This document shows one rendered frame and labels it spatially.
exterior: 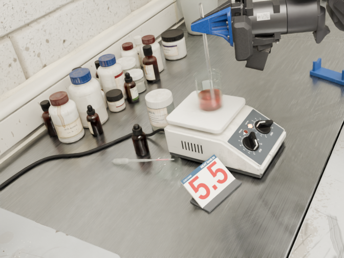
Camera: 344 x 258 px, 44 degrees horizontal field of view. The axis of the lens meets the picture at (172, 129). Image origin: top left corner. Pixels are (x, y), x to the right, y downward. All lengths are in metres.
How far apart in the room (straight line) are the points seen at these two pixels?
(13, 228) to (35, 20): 0.51
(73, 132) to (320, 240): 0.56
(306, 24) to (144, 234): 0.42
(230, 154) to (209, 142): 0.04
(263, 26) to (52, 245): 0.49
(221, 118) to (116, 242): 0.29
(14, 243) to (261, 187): 0.43
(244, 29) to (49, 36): 0.59
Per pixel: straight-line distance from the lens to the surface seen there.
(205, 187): 0.74
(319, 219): 0.71
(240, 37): 0.64
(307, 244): 0.67
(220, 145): 0.76
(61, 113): 0.94
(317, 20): 0.72
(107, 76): 1.05
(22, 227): 0.80
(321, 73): 1.08
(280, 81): 1.08
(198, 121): 0.78
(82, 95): 0.96
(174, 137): 0.81
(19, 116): 1.01
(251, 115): 0.83
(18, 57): 1.05
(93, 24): 1.22
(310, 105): 0.98
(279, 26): 0.71
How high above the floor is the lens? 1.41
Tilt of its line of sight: 33 degrees down
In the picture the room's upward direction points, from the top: 11 degrees counter-clockwise
